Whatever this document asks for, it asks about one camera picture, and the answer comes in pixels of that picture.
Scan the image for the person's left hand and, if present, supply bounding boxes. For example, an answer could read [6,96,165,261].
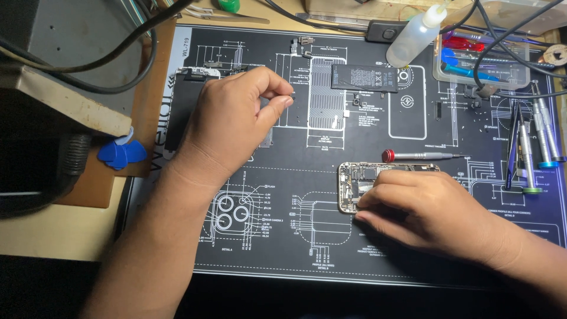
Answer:
[170,66,295,182]

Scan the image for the person's right hand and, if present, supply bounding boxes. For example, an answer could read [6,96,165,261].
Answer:
[354,170,511,263]

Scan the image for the gold phone body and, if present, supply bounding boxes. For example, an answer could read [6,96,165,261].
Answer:
[338,161,441,214]

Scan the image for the black phone screen panel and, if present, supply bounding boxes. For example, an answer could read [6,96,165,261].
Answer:
[163,66,274,161]

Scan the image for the red capped silver screwdriver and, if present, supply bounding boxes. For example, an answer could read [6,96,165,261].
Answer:
[382,149,471,163]

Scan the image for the brown board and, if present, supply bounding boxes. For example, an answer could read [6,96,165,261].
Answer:
[55,17,178,210]

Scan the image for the black printed repair mat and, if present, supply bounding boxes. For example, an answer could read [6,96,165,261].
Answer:
[117,24,567,289]

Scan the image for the dark blue tweezers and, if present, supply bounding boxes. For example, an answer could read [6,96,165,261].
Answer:
[504,103,522,191]

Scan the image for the silver tweezers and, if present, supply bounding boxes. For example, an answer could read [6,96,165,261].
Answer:
[183,5,271,25]

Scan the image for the blue plastic opening picks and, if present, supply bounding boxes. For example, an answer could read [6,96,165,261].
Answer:
[97,128,148,171]

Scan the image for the green capped silver screwdriver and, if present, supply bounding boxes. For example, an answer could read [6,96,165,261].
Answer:
[517,105,544,195]

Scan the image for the small black phone parts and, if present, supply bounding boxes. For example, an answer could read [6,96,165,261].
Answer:
[462,83,498,110]

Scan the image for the blue capped silver screwdriver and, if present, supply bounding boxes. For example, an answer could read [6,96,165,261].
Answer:
[531,81,560,169]
[537,95,567,163]

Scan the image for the clear plastic tool box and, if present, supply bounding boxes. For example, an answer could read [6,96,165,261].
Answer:
[433,32,531,91]

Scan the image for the black phone battery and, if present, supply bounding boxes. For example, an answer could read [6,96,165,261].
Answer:
[331,64,399,94]

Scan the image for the translucent squeeze bottle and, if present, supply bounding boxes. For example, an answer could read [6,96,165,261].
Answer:
[386,0,452,69]

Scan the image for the grey bench machine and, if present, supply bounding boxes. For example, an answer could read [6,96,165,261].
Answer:
[0,0,153,220]

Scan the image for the thin black cable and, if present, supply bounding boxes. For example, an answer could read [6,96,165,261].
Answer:
[57,0,158,95]

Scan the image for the small metal bracket parts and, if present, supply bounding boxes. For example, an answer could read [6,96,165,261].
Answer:
[290,35,316,60]

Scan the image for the blue handled screwdriver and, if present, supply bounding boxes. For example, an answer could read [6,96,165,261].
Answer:
[441,48,503,83]

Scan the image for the thick black cable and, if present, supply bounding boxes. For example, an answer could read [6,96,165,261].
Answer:
[0,0,196,74]

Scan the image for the red handled screwdriver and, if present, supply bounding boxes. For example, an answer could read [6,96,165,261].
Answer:
[442,36,485,53]

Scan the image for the black inline cable switch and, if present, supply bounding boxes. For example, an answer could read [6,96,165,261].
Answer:
[365,19,409,44]

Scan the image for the solder wire spool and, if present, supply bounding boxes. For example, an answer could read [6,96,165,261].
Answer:
[543,43,567,68]

